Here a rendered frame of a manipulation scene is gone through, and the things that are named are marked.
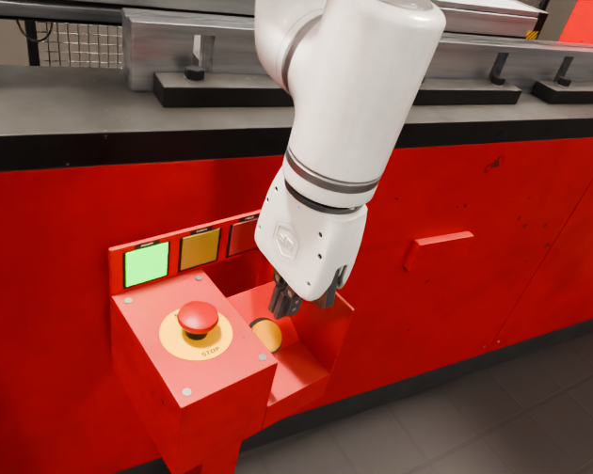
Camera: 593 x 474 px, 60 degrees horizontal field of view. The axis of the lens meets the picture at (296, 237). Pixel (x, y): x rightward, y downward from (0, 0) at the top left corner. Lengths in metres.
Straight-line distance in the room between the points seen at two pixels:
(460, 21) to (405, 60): 1.03
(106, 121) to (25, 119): 0.09
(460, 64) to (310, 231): 0.67
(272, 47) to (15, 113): 0.37
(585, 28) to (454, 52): 1.28
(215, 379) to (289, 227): 0.16
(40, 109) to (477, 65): 0.77
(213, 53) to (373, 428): 1.07
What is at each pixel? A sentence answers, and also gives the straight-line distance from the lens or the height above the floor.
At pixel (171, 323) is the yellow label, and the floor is 0.78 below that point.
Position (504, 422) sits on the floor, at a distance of 1.68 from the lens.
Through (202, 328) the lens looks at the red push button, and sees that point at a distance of 0.50.
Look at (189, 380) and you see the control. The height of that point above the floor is 0.78.
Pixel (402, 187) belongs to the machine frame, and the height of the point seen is 0.75.
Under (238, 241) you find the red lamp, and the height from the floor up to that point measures 0.81.
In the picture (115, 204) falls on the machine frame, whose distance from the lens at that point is 0.71.
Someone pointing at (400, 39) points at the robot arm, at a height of 1.09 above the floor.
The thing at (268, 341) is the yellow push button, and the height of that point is 0.72.
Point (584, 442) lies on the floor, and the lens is 1.80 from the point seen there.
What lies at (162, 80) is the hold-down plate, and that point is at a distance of 0.74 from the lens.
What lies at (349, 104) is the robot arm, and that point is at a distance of 0.37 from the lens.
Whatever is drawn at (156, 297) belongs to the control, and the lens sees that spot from 0.56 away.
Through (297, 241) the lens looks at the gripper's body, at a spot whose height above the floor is 0.90.
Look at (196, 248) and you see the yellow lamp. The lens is 0.57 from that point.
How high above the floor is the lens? 1.17
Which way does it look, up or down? 36 degrees down
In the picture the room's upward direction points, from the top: 13 degrees clockwise
